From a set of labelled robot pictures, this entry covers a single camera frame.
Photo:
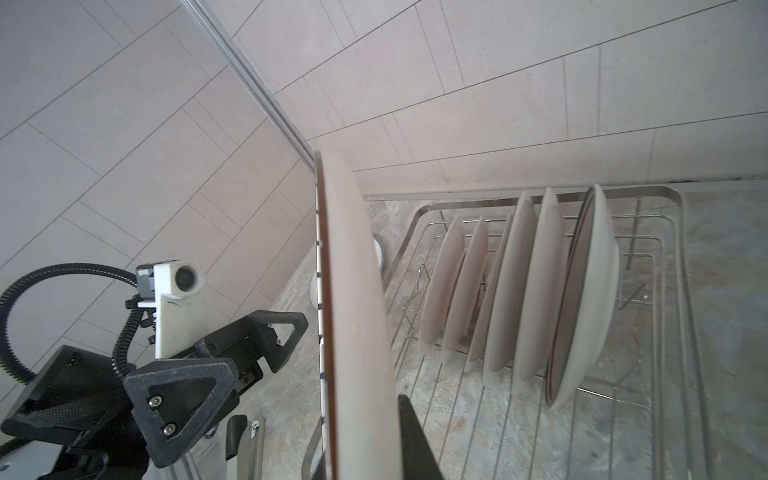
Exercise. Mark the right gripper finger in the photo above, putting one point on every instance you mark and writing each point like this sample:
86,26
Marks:
419,462

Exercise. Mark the black striped white plate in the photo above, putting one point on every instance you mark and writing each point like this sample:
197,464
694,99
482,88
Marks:
360,422

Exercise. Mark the black silver remote tool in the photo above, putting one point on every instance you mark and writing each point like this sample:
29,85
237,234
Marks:
244,449

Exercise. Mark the watermelon pattern plate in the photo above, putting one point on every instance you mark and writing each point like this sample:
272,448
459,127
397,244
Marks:
313,285

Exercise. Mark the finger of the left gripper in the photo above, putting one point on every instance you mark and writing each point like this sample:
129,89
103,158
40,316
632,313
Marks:
268,335

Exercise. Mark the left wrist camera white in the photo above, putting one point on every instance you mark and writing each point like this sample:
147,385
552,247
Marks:
172,289

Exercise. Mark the metal wire dish rack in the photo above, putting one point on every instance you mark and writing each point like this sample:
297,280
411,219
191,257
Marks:
641,411

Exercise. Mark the red text white plate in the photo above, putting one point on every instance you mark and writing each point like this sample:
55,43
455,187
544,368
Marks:
543,294

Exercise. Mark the orange sunburst plate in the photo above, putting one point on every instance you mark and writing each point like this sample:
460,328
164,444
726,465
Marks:
441,286
466,291
478,342

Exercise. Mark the rearmost white plate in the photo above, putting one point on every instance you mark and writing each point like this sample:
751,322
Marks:
588,299

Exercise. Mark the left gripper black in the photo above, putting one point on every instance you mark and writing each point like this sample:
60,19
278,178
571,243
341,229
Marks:
77,402

